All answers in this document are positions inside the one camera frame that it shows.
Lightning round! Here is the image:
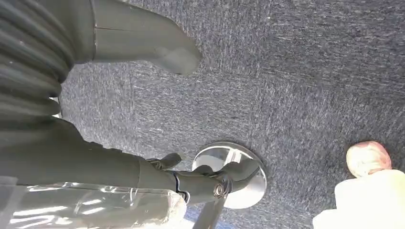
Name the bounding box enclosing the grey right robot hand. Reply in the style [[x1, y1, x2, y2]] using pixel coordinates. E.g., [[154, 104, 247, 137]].
[[0, 0, 261, 206]]

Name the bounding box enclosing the white desk panel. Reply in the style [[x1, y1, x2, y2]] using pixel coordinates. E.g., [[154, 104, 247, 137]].
[[49, 96, 63, 119]]

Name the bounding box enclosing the ribbed grey right arm sleeve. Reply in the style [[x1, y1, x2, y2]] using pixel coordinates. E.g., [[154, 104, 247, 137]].
[[0, 0, 75, 127]]

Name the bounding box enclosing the chrome round stand base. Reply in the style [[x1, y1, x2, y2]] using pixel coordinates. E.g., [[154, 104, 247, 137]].
[[191, 141, 268, 229]]

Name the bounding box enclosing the person's leg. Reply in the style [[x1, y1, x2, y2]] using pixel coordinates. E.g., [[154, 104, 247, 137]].
[[312, 169, 405, 229]]

